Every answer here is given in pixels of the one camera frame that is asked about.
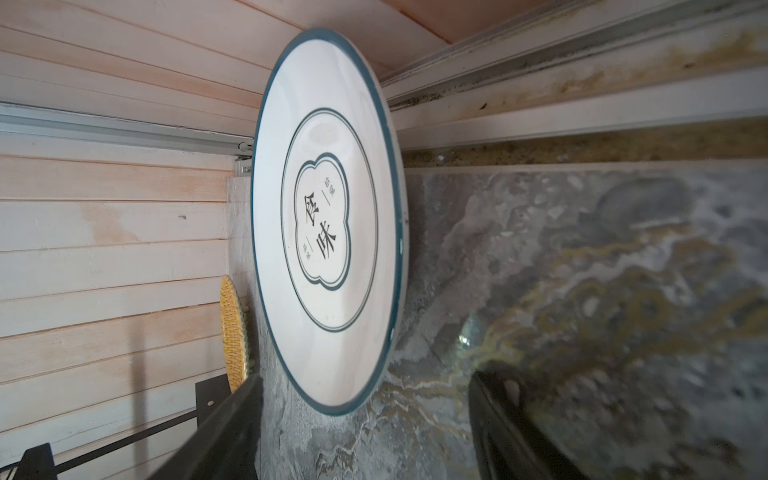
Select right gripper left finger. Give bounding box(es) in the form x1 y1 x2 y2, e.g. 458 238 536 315
151 374 263 479

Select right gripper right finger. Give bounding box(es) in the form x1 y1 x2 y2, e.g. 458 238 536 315
469 370 586 479

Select yellow woven round trivet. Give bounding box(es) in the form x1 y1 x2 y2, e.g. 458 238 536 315
219 276 251 393

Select black wire dish rack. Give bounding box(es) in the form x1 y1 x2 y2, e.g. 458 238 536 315
1 373 230 479

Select white plate cloud outline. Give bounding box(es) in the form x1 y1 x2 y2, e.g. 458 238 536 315
251 28 409 416

